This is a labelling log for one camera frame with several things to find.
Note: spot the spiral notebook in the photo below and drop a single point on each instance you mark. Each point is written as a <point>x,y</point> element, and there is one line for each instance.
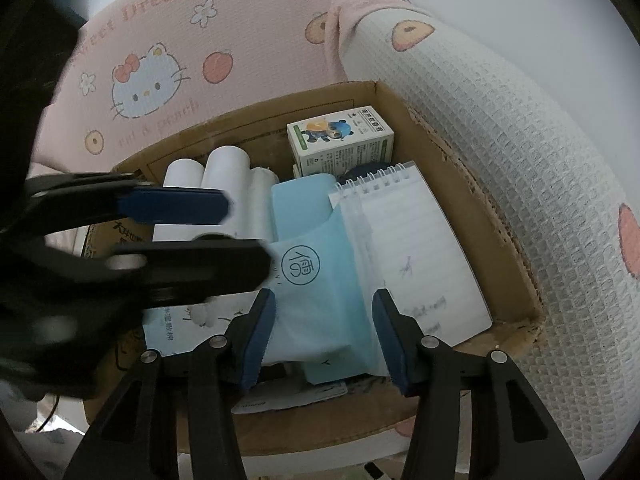
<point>415,250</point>

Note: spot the light blue tissue packet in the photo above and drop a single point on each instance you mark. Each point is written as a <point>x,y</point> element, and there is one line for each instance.
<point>170,325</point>

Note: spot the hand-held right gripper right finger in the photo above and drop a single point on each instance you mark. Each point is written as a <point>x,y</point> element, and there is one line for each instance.
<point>392,345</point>

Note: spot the white paper roll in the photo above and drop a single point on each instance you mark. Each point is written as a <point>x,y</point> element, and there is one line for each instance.
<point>227,170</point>
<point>262,195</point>
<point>182,175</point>

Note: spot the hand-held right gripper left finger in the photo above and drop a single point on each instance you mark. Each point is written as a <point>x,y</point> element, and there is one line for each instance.
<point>257,340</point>

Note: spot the blue pouch with circle logo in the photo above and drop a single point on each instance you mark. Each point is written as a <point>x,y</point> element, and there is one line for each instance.
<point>320,310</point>

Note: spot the pink white printed blanket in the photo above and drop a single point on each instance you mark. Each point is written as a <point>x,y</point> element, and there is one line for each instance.
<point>500,135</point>

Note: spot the dark blue object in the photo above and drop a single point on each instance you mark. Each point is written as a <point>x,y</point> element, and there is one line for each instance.
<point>360,172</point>

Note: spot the plain blue packet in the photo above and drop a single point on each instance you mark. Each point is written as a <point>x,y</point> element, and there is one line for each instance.
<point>300,205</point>

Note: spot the green white carton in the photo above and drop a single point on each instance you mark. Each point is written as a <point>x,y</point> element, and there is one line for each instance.
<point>340,140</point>

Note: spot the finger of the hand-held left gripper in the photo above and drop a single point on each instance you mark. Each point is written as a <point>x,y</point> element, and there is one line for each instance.
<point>200,260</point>
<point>175,205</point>

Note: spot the white printed packet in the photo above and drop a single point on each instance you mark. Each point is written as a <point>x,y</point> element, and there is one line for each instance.
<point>295,392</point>

